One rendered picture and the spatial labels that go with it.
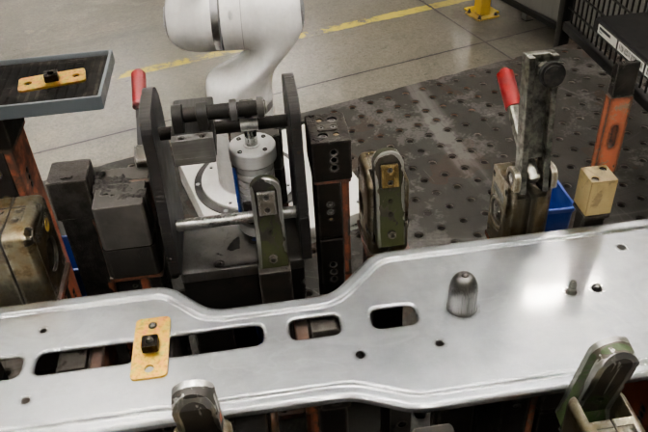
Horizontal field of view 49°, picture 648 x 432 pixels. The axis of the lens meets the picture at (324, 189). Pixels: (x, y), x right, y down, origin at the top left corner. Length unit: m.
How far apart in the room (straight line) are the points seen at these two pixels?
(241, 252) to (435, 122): 0.87
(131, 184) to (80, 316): 0.17
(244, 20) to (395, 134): 0.60
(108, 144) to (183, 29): 1.98
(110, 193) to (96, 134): 2.34
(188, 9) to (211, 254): 0.43
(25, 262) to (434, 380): 0.48
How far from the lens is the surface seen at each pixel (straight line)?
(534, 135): 0.88
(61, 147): 3.20
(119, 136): 3.18
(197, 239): 0.96
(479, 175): 1.52
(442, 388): 0.73
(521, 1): 3.82
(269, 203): 0.82
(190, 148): 0.81
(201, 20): 1.18
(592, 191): 0.91
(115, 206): 0.86
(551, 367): 0.76
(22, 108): 0.94
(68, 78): 0.98
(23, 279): 0.90
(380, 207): 0.87
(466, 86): 1.86
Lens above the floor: 1.57
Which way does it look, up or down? 36 degrees down
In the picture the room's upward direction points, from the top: 3 degrees counter-clockwise
